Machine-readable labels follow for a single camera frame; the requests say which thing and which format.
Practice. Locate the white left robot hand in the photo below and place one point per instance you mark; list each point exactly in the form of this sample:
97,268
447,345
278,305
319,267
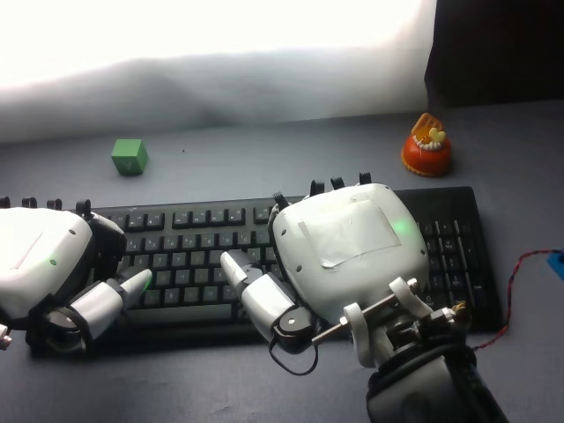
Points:
39,247

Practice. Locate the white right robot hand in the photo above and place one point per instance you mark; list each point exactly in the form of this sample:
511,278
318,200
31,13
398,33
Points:
352,247

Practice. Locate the black computer keyboard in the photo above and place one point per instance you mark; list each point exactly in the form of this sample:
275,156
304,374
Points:
194,260

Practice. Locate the orange toy cake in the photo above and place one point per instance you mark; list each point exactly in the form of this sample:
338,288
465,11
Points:
426,152

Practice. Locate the green cube block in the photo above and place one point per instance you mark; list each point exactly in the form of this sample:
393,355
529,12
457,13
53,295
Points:
128,158

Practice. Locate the grey table cloth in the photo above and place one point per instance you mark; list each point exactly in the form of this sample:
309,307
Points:
264,150

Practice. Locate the blue plastic piece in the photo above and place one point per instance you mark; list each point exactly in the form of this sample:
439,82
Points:
558,264

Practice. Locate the white backdrop cloth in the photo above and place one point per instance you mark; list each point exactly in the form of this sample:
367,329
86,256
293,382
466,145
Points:
220,66

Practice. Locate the dark panel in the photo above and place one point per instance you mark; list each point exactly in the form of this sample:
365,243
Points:
498,48

